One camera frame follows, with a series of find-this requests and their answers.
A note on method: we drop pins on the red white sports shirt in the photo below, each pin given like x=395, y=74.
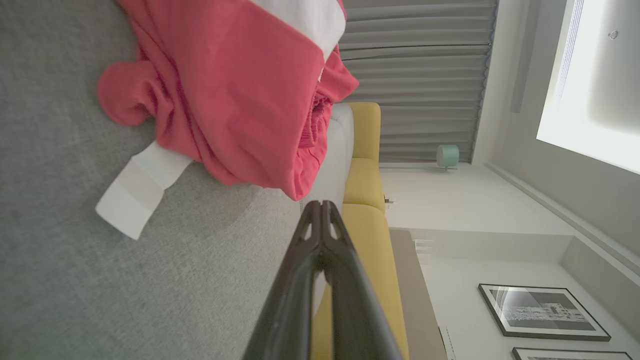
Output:
x=240, y=100

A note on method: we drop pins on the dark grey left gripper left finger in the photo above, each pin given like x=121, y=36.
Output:
x=287, y=300

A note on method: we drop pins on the black framed picture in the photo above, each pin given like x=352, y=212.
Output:
x=570, y=354
x=545, y=312

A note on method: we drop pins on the small teal table lamp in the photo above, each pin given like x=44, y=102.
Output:
x=447, y=156

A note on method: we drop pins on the grey pleated curtain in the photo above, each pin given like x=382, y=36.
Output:
x=420, y=75

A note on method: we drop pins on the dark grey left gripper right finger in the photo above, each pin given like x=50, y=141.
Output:
x=355, y=305

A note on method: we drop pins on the large grey sofa seat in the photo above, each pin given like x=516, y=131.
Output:
x=75, y=300

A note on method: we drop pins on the grey sofa seat cushion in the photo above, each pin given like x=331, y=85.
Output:
x=341, y=150

